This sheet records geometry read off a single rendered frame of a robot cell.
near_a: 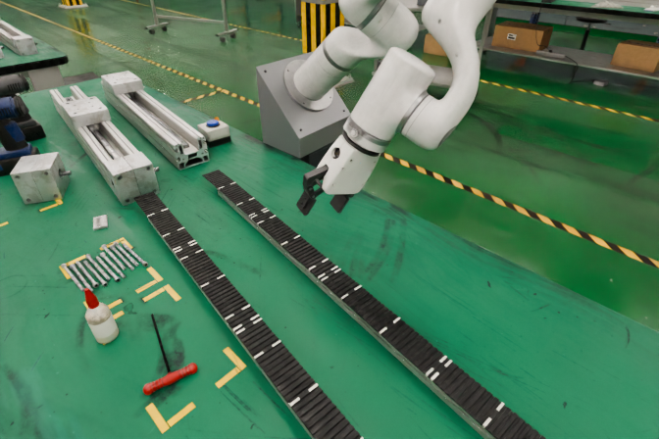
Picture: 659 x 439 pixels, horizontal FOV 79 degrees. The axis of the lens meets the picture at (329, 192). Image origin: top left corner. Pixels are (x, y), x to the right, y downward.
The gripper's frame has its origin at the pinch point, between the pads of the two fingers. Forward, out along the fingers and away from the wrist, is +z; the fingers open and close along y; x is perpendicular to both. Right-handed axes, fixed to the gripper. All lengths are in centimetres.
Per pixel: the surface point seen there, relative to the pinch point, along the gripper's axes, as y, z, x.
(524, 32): 447, -74, 196
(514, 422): 2.7, -0.7, -45.7
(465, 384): 2.4, 1.6, -38.3
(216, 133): 17, 27, 63
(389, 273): 15.3, 7.7, -13.9
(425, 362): 1.4, 4.2, -32.4
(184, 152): 4, 30, 56
